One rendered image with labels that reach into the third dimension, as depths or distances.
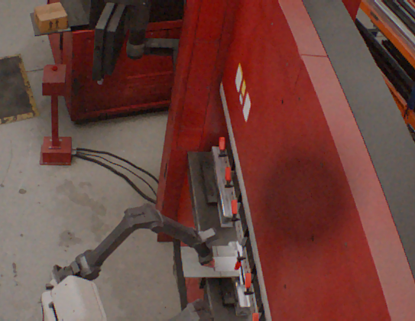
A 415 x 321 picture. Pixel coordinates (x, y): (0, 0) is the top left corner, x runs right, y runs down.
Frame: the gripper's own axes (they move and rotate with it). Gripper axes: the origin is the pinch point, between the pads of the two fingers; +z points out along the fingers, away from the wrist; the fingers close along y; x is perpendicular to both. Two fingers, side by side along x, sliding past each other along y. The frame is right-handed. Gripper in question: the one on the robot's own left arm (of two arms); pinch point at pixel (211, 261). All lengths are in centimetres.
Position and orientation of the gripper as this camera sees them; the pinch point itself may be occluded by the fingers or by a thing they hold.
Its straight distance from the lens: 298.8
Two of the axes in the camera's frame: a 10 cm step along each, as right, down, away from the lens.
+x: -9.3, 3.3, 1.9
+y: -1.2, -7.3, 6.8
